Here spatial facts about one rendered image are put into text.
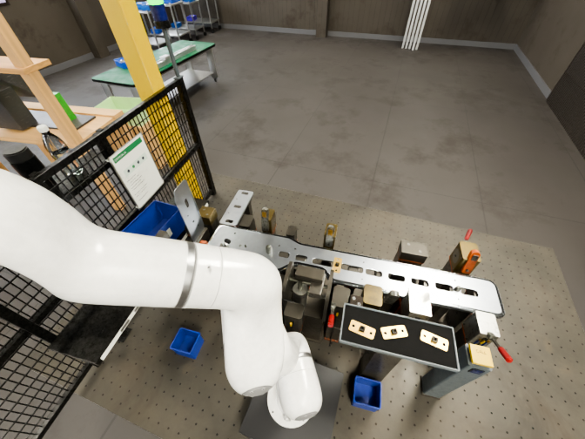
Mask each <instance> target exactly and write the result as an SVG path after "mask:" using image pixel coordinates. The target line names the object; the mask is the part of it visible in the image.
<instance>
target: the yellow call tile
mask: <svg viewBox="0 0 585 439"><path fill-rule="evenodd" d="M468 347H469V352H470V357H471V362H472V363H473V364H477V365H481V366H484V367H488V368H493V367H494V364H493V361H492V356H491V353H490V349H489V348H486V347H483V346H479V345H475V344H471V343H469V344H468Z"/></svg>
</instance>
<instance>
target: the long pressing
mask: <svg viewBox="0 0 585 439"><path fill-rule="evenodd" d="M234 233H235V234H234ZM225 239H229V240H231V243H230V244H228V245H229V246H230V248H234V249H239V250H245V251H249V252H253V253H257V254H260V255H262V256H264V257H266V258H267V259H269V261H271V263H272V264H273V265H274V266H275V267H276V268H277V269H278V271H279V273H282V272H284V271H285V270H286V269H287V267H288V264H289V261H293V262H294V266H295V267H296V266H297V265H301V266H306V267H314V268H318V269H322V270H325V274H326V277H327V278H328V280H329V276H330V271H331V269H333V268H332V267H327V266H322V265H319V264H314V263H313V259H317V260H325V261H330V262H333V261H334V258H335V257H336V258H341V259H342V263H341V265H342V264H343V265H348V266H352V267H360V268H362V269H363V273H356V272H353V271H348V270H344V269H340V273H339V274H338V273H333V284H338V285H341V286H346V287H353V288H358V289H361V290H363V287H364V286H365V284H371V285H375V286H379V287H382V289H383V292H382V294H385V295H387V294H388V293H389V292H390V291H391V290H396V291H398V292H399V293H400V296H399V298H402V299H403V298H404V296H405V295H406V293H407V291H408V288H411V289H415V290H420V291H423V292H428V293H430V302H431V305H435V306H439V307H446V308H451V309H454V310H459V311H462V312H467V313H471V314H473V313H474V312H475V311H480V312H484V313H489V314H494V316H495V319H501V318H503V317H504V316H505V310H504V307H503V305H502V301H501V296H500V293H499V290H498V287H497V286H496V285H495V284H494V283H493V282H492V281H491V280H488V279H483V278H479V277H474V276H469V275H465V274H457V273H451V272H447V271H442V270H438V269H433V268H428V267H420V266H415V265H411V264H406V263H401V262H397V261H392V260H384V259H379V258H374V257H370V256H365V255H361V254H356V253H348V252H343V251H339V250H333V249H329V248H324V247H317V246H311V245H307V244H302V243H299V242H298V241H297V240H295V239H293V238H291V237H286V236H282V235H277V234H273V233H264V232H260V231H254V230H250V229H245V228H241V227H235V226H228V225H221V226H218V227H217V229H216V230H215V232H214V234H213V235H212V237H211V238H210V240H209V242H208V245H212V246H217V247H219V246H220V243H223V245H224V243H225V242H224V240H225ZM239 245H241V247H240V246H239ZM245 245H246V246H247V247H245ZM267 245H271V246H272V253H271V254H267V253H266V246H267ZM279 245H280V247H279ZM294 248H296V250H295V249H294ZM280 252H283V253H289V257H288V258H284V257H280V256H279V253H280ZM297 255H300V256H305V257H307V259H306V261H301V260H296V259H295V258H296V256H297ZM363 262H365V263H363ZM367 269H369V270H374V271H378V272H381V277H378V276H373V275H369V274H366V270H367ZM389 274H395V275H399V276H403V277H404V278H405V281H398V280H391V279H389V278H388V275H389ZM362 279H363V280H362ZM412 279H417V280H425V281H427V283H428V287H425V286H421V285H416V284H413V283H412ZM454 280H456V281H454ZM435 283H439V284H443V285H448V286H451V287H452V289H453V292H450V291H446V290H441V289H438V288H436V287H435ZM456 286H460V287H461V288H464V289H468V290H473V291H476V292H477V294H478V297H475V296H471V295H467V294H462V293H461V292H456V291H454V287H456Z"/></svg>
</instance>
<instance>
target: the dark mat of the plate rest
mask: <svg viewBox="0 0 585 439"><path fill-rule="evenodd" d="M351 320H354V321H357V322H359V323H362V324H364V325H366V326H369V327H370V328H374V329H375V334H374V338H373V339H372V340H371V339H368V338H366V337H365V336H363V335H360V334H357V333H354V332H353V331H351V330H349V326H350V323H351ZM400 325H403V326H405V329H406V331H407V337H400V338H393V339H384V338H383V336H382V333H381V331H380V329H381V328H385V327H392V326H400ZM421 330H425V331H428V332H429V333H431V334H435V335H437V336H439V337H441V338H443V339H446V340H448V349H447V351H444V350H442V349H439V348H437V347H435V346H432V345H430V344H428V343H426V342H424V341H421V340H420V334H421ZM341 340H342V341H349V342H352V343H356V344H360V345H363V346H367V347H370V348H377V349H380V350H384V351H387V352H391V353H395V354H398V355H404V356H407V357H411V358H414V359H418V360H422V361H428V362H432V363H435V364H439V365H442V366H446V367H450V368H456V369H457V363H456V357H455V351H454V340H453V334H452V328H444V327H441V326H436V325H433V324H429V323H425V322H421V321H414V320H410V319H406V318H402V317H398V316H394V315H390V314H383V313H380V312H375V311H372V310H367V309H364V308H360V307H353V306H348V305H346V306H345V313H344V320H343V327H342V334H341Z"/></svg>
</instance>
